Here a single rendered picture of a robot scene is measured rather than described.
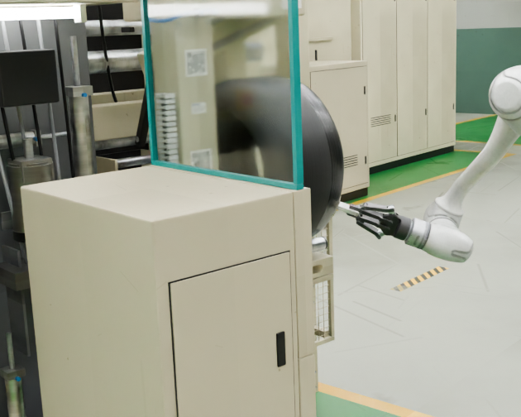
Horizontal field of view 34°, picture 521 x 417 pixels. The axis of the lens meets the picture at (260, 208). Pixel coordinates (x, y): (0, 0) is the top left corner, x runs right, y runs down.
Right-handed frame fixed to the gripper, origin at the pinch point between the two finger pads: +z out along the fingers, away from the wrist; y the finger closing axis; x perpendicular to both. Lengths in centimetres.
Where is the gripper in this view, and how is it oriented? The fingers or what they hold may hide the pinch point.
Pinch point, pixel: (347, 208)
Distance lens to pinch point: 273.8
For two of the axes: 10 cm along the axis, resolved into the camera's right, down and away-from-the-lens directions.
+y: -2.9, 7.8, 5.6
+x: 1.7, -5.3, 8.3
